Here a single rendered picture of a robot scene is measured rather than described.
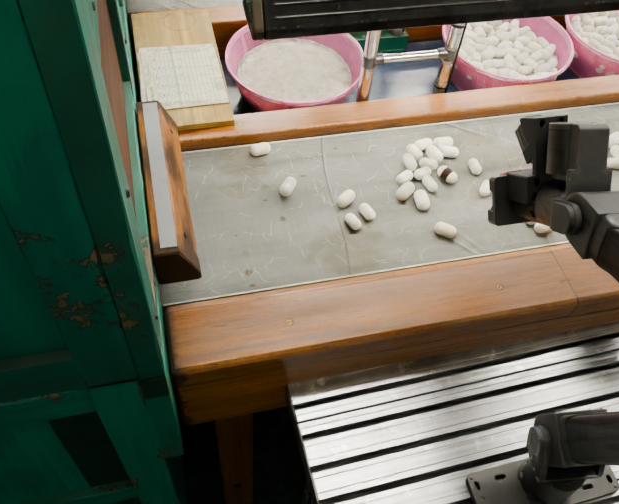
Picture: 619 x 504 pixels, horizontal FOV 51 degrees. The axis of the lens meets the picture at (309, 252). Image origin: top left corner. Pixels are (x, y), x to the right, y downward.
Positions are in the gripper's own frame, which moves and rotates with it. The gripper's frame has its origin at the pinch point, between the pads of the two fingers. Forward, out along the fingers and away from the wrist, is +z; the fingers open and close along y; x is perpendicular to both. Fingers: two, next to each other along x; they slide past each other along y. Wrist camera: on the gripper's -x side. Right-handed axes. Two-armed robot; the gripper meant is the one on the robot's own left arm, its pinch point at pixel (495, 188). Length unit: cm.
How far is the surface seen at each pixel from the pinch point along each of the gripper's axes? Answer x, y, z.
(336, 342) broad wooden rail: 16.9, 26.9, -5.5
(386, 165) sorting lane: -2.5, 9.1, 21.0
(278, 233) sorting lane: 4.8, 30.4, 12.4
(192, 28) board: -30, 37, 48
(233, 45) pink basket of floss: -26, 30, 46
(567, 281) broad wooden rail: 14.7, -9.4, -3.2
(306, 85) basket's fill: -17.0, 17.6, 40.2
